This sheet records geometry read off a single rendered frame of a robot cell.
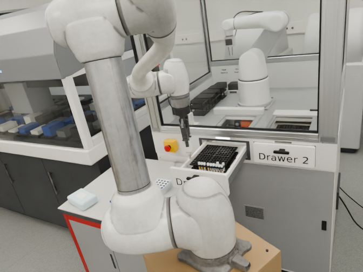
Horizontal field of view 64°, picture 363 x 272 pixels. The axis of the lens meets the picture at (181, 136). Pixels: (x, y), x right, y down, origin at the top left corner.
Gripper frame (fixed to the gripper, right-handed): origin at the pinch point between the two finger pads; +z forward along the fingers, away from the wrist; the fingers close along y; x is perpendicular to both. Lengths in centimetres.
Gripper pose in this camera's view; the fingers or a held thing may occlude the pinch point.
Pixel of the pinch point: (188, 145)
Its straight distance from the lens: 141.5
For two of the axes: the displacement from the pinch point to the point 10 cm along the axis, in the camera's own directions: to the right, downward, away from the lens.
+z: 1.6, 9.1, 3.9
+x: -9.8, 0.9, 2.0
